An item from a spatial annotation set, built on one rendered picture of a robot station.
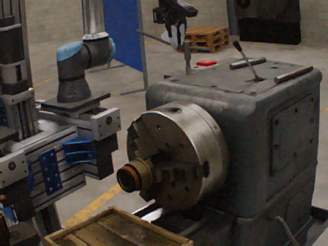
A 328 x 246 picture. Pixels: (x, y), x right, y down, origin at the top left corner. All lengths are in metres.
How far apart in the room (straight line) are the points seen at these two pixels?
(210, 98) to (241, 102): 0.11
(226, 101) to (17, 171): 0.72
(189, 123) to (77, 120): 0.64
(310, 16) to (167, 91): 9.97
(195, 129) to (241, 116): 0.14
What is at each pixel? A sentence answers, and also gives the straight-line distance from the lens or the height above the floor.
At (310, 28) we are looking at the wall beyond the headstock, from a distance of 11.33.
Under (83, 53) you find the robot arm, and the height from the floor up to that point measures 1.35.
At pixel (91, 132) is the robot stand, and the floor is 1.06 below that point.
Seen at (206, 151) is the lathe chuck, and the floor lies 1.14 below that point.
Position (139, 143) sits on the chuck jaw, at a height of 1.15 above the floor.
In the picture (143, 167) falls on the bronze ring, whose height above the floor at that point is 1.11.
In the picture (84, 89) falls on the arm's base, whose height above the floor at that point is 1.20.
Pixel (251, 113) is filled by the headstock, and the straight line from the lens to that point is 1.24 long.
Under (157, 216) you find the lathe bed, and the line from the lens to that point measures 1.44.
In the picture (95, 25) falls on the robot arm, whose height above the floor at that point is 1.45.
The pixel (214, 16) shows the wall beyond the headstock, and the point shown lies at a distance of 12.09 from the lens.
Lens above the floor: 1.61
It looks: 19 degrees down
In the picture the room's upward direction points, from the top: 5 degrees counter-clockwise
